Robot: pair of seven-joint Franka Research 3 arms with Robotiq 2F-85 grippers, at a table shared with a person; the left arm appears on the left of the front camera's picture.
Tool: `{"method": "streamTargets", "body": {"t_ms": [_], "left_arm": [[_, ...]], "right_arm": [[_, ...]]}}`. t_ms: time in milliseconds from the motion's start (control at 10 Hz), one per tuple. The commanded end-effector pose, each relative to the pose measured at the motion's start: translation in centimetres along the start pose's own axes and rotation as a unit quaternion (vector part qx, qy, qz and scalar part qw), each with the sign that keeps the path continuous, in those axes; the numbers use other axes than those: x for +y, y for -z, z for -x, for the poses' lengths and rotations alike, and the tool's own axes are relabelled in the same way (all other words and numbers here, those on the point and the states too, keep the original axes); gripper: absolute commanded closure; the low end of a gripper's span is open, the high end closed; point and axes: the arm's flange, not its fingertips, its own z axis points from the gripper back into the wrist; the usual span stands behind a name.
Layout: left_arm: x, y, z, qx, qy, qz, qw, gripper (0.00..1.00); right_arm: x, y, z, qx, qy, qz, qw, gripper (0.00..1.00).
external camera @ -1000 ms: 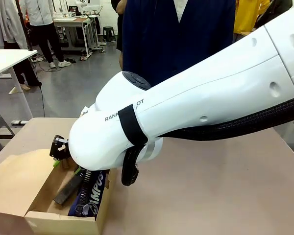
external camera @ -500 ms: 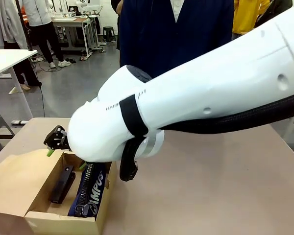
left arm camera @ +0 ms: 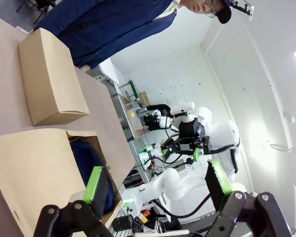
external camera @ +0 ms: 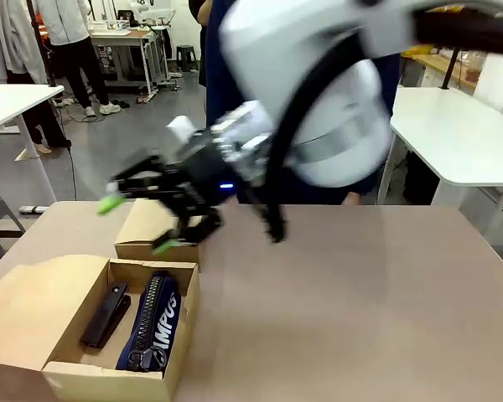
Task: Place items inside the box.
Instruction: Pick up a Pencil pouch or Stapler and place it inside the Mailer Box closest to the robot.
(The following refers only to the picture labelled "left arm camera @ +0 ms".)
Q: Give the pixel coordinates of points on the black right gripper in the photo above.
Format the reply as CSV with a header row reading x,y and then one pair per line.
x,y
188,129

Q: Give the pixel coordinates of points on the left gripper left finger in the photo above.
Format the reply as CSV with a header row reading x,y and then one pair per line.
x,y
93,182

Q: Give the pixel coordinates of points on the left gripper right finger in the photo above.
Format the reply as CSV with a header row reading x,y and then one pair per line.
x,y
219,182

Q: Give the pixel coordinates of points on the navy blue zipper pouch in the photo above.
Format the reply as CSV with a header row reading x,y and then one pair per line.
x,y
82,160

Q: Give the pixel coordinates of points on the cardboard box holding stapler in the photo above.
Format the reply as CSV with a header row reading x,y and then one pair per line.
x,y
51,79

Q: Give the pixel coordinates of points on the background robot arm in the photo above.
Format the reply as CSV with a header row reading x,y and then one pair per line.
x,y
155,118

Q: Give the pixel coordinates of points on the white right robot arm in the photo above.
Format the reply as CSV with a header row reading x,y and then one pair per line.
x,y
222,138

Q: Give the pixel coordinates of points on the black electronics box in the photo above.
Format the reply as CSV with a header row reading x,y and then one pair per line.
x,y
121,223

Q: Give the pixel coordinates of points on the large cardboard box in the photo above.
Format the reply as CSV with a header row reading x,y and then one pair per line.
x,y
32,163

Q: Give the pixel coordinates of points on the red emergency stop button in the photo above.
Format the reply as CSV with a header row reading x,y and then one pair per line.
x,y
143,216

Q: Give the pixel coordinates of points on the small brown cardboard carton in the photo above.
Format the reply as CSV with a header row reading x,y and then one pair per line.
x,y
144,98

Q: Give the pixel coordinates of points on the person in blue jacket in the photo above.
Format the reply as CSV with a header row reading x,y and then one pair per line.
x,y
106,29

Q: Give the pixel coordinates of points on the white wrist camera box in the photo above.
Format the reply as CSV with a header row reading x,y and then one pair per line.
x,y
182,108

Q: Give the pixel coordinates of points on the green metal clamp frame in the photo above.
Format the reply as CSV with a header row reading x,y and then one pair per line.
x,y
133,90

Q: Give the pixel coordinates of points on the head mounted camera rig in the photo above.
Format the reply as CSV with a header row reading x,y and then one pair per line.
x,y
246,8

